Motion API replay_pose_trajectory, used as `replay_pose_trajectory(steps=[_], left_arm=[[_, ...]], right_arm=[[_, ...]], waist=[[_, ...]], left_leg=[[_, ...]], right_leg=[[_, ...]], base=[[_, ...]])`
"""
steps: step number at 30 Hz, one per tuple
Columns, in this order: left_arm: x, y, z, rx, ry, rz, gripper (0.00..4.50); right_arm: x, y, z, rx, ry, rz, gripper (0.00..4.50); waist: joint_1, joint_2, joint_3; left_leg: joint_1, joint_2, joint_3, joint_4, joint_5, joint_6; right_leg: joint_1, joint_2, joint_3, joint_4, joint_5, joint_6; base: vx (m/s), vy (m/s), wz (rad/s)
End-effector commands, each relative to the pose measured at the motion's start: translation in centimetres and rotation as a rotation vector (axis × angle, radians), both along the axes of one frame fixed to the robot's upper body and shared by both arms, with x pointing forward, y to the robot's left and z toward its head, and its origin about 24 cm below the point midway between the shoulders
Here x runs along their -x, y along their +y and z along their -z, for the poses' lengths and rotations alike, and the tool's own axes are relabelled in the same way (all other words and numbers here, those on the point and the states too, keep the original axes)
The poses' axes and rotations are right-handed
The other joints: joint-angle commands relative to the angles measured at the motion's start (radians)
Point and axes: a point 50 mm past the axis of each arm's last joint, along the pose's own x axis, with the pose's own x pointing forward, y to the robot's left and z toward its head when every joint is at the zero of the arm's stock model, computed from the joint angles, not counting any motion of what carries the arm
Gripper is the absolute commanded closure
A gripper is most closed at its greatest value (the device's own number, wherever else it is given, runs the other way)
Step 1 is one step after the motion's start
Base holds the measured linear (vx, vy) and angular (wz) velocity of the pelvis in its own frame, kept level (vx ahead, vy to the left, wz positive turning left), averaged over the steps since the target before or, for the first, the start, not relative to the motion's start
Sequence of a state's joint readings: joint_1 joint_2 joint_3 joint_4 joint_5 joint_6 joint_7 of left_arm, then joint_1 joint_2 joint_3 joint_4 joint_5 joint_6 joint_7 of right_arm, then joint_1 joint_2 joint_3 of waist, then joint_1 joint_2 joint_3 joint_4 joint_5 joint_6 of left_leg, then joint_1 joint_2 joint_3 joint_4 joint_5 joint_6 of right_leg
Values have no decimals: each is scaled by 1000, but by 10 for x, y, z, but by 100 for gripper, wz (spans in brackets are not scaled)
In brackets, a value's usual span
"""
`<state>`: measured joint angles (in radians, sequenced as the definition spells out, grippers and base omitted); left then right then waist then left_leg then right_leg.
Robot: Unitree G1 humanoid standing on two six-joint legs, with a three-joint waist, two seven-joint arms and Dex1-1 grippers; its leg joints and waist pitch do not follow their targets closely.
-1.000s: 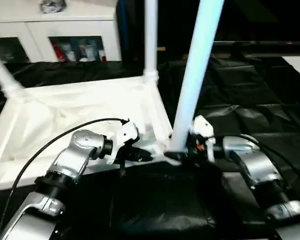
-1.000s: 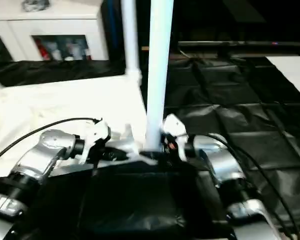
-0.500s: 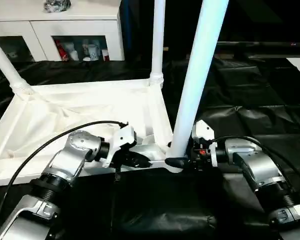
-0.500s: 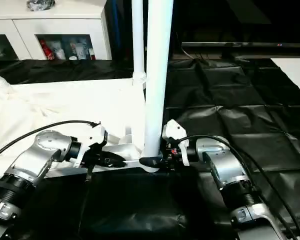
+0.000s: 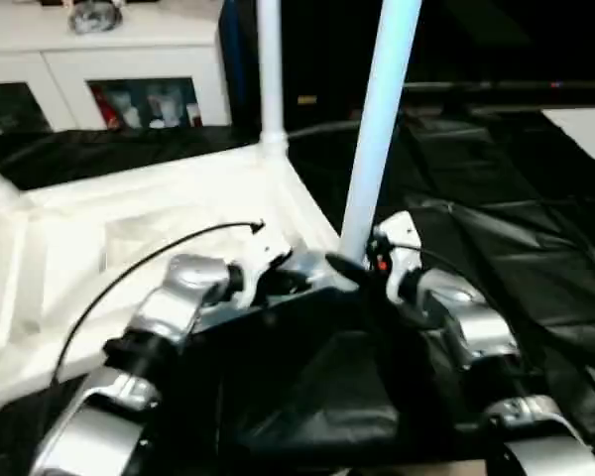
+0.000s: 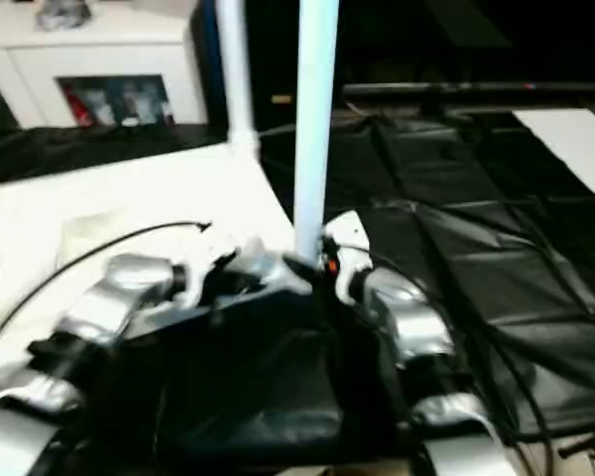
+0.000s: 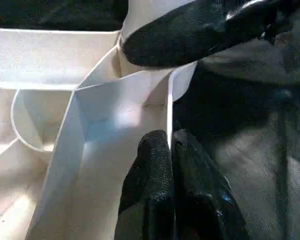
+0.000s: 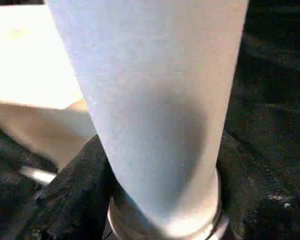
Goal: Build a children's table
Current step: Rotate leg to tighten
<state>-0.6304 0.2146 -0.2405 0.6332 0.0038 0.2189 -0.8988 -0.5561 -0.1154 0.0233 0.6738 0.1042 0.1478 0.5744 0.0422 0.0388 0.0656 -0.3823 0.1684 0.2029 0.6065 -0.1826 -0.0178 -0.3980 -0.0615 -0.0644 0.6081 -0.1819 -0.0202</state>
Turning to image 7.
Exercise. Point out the white plastic table top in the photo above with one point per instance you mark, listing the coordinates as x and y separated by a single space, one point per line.
52 100

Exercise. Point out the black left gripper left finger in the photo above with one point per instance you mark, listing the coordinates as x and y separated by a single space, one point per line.
150 185

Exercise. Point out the black work mat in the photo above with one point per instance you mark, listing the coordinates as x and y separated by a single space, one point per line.
252 125

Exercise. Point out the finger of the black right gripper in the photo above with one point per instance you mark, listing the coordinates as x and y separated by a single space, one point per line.
190 37

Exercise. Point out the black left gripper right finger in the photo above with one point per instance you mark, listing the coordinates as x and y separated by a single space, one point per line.
202 195

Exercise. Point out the white plastic table leg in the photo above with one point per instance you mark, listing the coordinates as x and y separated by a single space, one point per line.
145 15

